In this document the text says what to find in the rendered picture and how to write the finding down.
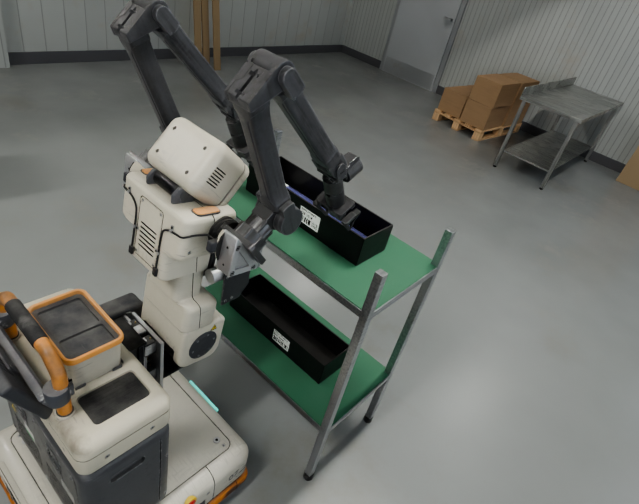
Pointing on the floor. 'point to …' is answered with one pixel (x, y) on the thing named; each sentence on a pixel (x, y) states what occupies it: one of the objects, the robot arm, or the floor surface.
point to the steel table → (558, 103)
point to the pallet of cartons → (485, 104)
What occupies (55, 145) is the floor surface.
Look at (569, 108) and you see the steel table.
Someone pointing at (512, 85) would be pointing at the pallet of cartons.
